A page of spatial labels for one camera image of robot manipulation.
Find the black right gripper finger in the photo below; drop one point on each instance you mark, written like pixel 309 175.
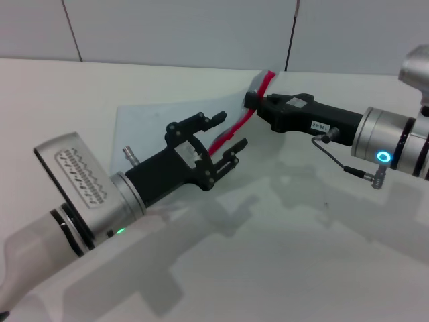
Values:
pixel 254 100

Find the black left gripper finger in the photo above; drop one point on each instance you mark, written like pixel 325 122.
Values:
pixel 231 157
pixel 192 124

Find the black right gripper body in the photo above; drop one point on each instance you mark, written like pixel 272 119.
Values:
pixel 301 115

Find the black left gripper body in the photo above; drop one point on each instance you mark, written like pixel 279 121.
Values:
pixel 167 171

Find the clear document bag red zipper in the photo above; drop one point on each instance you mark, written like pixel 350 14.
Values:
pixel 151 124

